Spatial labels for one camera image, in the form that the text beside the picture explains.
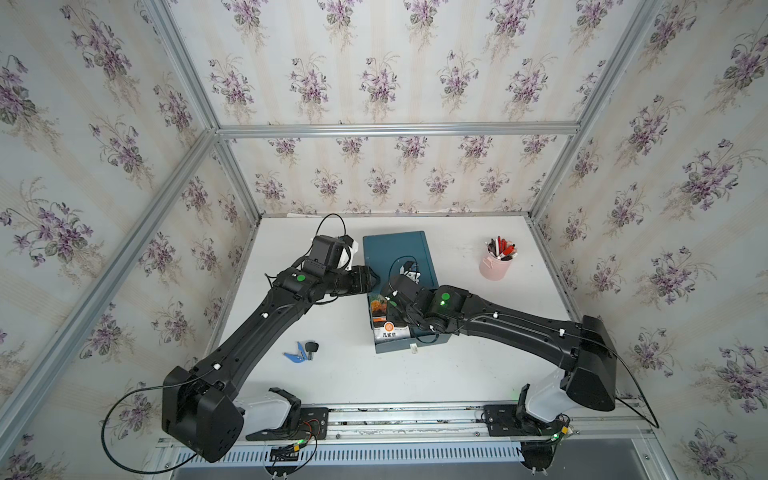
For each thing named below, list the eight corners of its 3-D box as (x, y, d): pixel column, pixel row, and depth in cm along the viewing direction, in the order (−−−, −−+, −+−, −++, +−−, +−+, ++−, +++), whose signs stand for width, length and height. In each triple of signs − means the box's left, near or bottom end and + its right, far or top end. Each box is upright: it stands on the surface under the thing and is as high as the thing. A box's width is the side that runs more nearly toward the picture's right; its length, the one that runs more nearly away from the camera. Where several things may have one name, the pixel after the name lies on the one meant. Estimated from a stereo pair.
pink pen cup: (481, 280, 103) (490, 262, 95) (478, 267, 106) (486, 249, 98) (502, 280, 103) (512, 262, 95) (498, 267, 106) (507, 249, 98)
